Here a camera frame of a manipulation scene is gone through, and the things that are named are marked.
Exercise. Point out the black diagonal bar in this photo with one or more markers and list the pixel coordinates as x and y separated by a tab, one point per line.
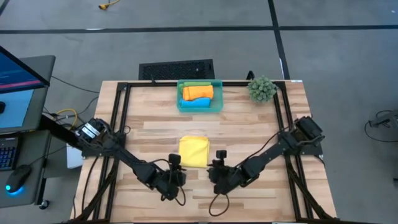
59	130

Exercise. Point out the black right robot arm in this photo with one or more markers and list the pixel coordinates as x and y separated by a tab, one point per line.
270	152

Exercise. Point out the blue microfiber towel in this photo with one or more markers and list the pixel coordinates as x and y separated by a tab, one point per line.
196	103

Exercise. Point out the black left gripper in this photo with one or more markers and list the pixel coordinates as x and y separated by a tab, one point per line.
171	185

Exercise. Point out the black floor stand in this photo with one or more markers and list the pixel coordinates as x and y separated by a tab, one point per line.
385	119

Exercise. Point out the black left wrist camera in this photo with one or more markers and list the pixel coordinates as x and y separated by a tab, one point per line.
174	159

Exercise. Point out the orange microfiber towel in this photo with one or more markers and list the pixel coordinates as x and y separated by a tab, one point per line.
199	92

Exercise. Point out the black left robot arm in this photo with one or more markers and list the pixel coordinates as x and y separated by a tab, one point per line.
124	155

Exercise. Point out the yellow microfiber towel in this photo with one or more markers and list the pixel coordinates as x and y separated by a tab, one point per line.
194	151

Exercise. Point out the white box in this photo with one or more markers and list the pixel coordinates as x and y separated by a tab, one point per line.
74	158

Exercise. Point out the black perforated computer case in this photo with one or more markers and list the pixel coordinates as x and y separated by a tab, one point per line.
176	70

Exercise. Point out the black caster wheel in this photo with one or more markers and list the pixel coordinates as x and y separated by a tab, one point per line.
44	204

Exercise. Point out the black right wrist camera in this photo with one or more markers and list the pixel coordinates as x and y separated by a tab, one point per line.
221	154

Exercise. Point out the blue screen desk monitor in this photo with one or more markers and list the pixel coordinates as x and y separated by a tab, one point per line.
15	77

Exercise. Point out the grey computer desk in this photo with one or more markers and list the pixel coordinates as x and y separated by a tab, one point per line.
40	155

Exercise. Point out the teal translucent plastic basket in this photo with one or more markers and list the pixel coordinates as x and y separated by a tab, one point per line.
219	102

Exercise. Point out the black keyboard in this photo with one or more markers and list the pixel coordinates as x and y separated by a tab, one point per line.
7	154

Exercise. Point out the artificial green potted plant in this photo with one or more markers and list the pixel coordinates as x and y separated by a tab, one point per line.
261	89

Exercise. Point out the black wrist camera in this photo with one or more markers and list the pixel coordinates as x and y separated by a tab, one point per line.
174	159
221	154

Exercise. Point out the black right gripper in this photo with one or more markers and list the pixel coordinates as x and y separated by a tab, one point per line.
224	180

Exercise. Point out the black computer mouse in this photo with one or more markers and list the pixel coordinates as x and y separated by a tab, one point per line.
18	179

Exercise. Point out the black aluminium table frame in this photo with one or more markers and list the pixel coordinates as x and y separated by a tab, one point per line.
149	84

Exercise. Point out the green microfiber towel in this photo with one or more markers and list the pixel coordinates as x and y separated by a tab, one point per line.
194	83

